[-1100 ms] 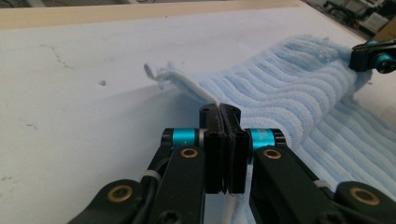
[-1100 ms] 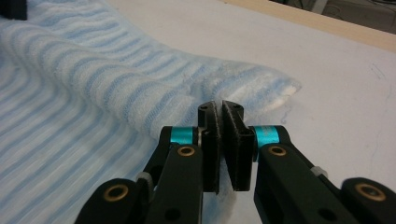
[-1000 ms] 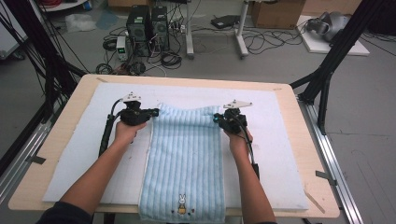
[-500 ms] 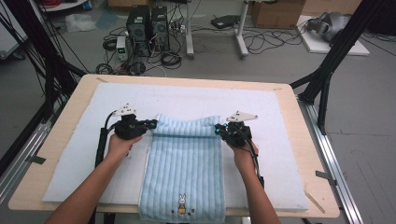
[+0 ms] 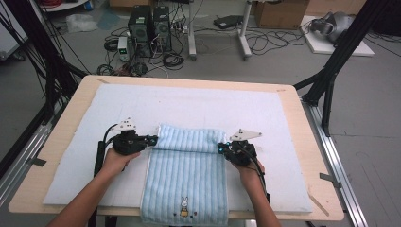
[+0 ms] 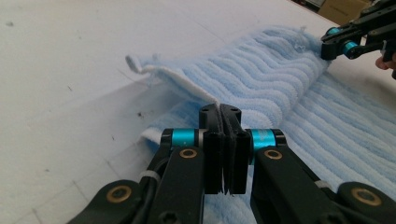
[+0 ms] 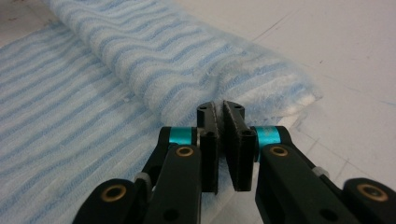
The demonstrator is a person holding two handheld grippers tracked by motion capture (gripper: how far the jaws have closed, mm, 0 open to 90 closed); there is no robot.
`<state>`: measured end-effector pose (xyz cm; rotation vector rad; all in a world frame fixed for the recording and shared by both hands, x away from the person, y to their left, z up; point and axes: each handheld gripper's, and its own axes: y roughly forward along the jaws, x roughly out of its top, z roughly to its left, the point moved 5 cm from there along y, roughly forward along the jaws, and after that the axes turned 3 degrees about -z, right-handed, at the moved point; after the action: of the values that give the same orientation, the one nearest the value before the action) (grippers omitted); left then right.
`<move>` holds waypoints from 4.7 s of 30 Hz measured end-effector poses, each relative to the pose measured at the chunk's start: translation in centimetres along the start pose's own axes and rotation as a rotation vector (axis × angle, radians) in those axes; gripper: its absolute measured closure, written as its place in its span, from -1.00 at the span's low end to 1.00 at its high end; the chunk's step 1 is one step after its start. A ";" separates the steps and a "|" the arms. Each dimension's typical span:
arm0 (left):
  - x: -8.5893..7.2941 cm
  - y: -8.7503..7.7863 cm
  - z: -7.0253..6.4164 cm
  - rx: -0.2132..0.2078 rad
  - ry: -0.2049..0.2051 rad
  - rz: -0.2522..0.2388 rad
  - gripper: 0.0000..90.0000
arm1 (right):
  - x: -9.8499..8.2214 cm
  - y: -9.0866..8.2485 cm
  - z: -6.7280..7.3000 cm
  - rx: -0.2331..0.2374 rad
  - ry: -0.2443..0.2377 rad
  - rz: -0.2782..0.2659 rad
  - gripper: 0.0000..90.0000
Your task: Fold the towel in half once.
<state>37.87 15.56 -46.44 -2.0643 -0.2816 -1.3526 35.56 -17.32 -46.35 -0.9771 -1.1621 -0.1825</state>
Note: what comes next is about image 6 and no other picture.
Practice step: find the white grid mat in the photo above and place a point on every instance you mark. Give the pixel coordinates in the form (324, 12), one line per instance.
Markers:
(77, 77)

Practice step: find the light blue striped towel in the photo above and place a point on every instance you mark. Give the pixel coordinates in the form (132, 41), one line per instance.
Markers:
(280, 102)

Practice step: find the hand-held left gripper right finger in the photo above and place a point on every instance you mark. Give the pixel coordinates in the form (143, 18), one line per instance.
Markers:
(235, 149)

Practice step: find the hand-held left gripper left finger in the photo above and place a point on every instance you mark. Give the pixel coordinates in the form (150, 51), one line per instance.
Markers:
(211, 149)

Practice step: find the large brown cardboard box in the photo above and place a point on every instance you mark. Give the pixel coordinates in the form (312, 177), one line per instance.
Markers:
(342, 11)

